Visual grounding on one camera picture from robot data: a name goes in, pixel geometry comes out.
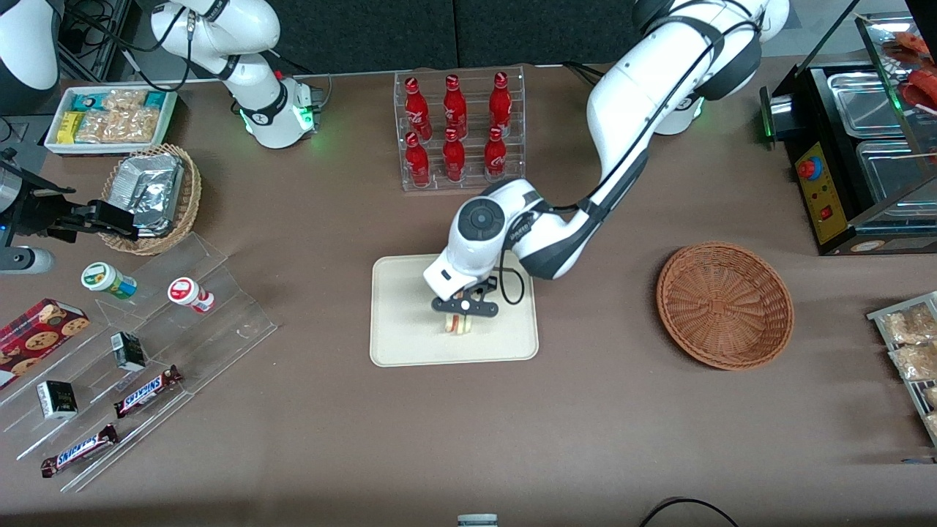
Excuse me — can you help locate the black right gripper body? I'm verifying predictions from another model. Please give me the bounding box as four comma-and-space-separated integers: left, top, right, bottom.
0, 165, 78, 244

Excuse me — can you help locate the beige rectangular tray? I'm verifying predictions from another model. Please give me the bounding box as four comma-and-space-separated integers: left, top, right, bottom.
370, 251, 540, 367

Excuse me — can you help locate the tan wicker basket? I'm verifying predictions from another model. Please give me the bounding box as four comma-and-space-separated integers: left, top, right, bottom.
98, 143, 203, 256

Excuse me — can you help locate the brown round wicker basket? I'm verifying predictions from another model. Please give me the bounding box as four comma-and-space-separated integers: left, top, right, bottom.
656, 242, 795, 371

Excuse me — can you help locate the grey snack tray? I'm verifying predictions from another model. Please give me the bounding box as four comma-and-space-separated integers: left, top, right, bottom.
867, 291, 937, 448

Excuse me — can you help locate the silver foil pack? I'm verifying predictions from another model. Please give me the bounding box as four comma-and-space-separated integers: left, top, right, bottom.
107, 153, 184, 238

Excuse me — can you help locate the green label yogurt cup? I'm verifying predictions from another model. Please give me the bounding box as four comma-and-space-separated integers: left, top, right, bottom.
81, 261, 138, 301

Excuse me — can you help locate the white snack bin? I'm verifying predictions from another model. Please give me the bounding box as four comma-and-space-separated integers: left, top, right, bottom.
44, 86, 179, 157

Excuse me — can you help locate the clear bag of crackers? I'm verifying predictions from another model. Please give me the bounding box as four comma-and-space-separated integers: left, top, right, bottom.
76, 89, 160, 144

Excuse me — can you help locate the yellow snack pack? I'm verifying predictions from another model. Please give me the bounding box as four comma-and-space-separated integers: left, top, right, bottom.
56, 111, 86, 145

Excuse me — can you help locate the clear acrylic bottle rack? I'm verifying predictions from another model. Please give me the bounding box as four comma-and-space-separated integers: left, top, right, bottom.
394, 65, 526, 193

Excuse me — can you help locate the red label yogurt cup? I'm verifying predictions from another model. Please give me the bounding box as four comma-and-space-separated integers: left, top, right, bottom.
167, 277, 216, 315

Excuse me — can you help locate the red cola bottle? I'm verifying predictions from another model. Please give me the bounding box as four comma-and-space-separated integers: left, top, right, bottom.
443, 74, 469, 140
484, 126, 508, 182
488, 71, 513, 137
404, 76, 433, 141
404, 132, 432, 188
442, 128, 467, 183

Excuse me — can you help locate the small black carton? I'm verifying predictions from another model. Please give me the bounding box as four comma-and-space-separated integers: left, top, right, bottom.
36, 379, 79, 421
110, 331, 148, 373

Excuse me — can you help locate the red plaid cookie box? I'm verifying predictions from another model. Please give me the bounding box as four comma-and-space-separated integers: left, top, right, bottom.
0, 297, 92, 389

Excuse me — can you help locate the clear acrylic step display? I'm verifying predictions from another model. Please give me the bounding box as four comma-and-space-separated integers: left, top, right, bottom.
0, 232, 279, 493

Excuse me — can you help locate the snickers chocolate bar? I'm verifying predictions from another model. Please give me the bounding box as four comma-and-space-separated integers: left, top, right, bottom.
113, 365, 184, 419
40, 423, 120, 479

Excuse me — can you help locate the black food warmer display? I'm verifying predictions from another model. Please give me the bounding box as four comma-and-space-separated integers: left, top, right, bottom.
759, 0, 937, 256

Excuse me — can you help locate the clear bag of nuts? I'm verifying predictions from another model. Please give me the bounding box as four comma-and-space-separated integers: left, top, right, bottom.
881, 304, 937, 345
888, 343, 937, 382

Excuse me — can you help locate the steel warmer pan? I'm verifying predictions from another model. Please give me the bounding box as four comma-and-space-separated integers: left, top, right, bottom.
826, 70, 910, 139
856, 138, 937, 207

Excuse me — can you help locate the red food in warmer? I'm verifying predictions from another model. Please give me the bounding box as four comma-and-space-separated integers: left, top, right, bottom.
887, 31, 937, 112

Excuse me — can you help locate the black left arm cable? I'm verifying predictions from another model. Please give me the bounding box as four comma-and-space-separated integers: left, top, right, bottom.
496, 15, 764, 306

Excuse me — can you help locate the black cable bundle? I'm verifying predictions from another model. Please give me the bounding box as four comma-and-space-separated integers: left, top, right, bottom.
57, 0, 193, 92

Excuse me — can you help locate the black cable loop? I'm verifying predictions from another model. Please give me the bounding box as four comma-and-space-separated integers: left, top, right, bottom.
638, 497, 741, 527

